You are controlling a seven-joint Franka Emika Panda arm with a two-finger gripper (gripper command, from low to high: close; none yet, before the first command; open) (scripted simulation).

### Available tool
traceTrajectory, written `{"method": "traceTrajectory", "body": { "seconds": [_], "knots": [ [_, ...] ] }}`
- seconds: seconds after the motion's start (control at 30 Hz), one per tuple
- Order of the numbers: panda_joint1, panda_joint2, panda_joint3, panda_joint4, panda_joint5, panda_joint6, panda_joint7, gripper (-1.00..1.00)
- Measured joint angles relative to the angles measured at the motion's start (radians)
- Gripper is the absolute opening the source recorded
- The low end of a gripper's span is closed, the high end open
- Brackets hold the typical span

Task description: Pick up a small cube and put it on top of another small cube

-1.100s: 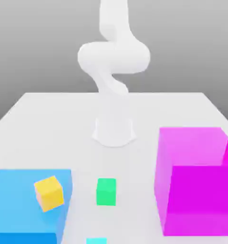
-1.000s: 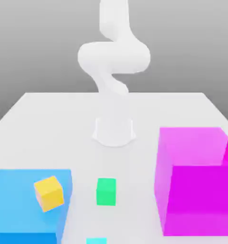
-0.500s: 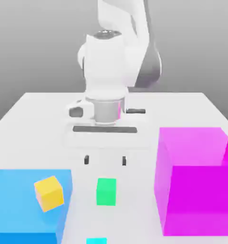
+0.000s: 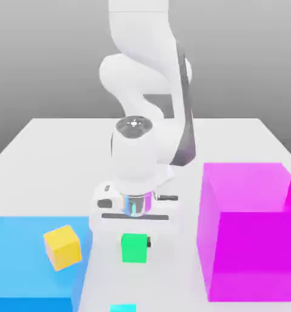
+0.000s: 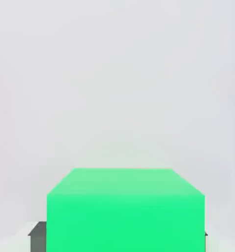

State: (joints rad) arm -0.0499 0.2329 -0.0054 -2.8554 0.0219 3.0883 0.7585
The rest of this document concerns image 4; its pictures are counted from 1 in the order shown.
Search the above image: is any large blue box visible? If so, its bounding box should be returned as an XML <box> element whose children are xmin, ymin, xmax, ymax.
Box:
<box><xmin>0</xmin><ymin>216</ymin><xmax>94</xmax><ymax>312</ymax></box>

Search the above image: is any small green cube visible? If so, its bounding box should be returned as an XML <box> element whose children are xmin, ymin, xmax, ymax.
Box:
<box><xmin>121</xmin><ymin>233</ymin><xmax>149</xmax><ymax>264</ymax></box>

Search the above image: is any small yellow cube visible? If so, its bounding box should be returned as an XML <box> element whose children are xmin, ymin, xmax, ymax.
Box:
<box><xmin>43</xmin><ymin>224</ymin><xmax>83</xmax><ymax>272</ymax></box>

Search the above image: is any small cyan cube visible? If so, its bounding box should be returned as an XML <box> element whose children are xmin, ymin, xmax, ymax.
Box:
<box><xmin>109</xmin><ymin>303</ymin><xmax>138</xmax><ymax>312</ymax></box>

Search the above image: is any large magenta box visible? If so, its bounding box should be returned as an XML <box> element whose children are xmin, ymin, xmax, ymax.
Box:
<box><xmin>196</xmin><ymin>162</ymin><xmax>291</xmax><ymax>303</ymax></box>

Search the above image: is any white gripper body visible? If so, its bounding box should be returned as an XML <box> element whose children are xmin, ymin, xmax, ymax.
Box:
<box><xmin>89</xmin><ymin>204</ymin><xmax>181</xmax><ymax>235</ymax></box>

